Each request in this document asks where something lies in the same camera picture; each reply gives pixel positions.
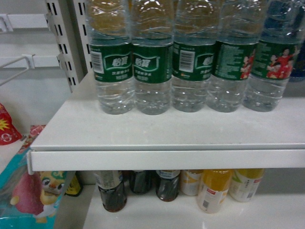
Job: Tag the white shelf with water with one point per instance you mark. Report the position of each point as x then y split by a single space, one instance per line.
81 136

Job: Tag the water bottle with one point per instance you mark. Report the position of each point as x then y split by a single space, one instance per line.
108 29
152 43

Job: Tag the water bottle athletes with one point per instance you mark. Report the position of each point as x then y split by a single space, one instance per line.
280 43
240 27

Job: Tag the dark tea bottle middle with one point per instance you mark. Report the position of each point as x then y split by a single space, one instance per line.
140 181

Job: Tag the dark tea bottle blue cap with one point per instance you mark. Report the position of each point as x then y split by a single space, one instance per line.
167 184

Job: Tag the white drink bottle behind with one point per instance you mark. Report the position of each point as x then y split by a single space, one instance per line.
190 180

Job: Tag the dark oolong tea bottle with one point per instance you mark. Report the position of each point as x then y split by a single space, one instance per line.
111 188

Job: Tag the orange vitamin drink bottle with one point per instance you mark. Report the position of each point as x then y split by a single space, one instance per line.
213 189

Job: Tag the white yellow drink bottle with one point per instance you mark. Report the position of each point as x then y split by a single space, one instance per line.
245 182

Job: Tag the red sauce pouch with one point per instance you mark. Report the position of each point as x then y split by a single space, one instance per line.
8 133

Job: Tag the teal sweet potato noodle bag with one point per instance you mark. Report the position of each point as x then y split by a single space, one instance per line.
30 201

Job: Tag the white lower peg rail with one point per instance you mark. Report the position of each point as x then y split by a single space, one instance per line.
47 61

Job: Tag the white peg rail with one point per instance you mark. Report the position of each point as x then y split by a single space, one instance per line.
47 61
11 22

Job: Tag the white slotted upright post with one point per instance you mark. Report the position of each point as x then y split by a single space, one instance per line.
64 24

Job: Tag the white upper peg rail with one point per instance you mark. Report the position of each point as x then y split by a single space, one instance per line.
11 22

